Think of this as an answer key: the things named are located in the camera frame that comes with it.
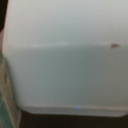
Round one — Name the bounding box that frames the light blue milk carton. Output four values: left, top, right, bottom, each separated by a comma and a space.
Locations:
2, 0, 128, 117

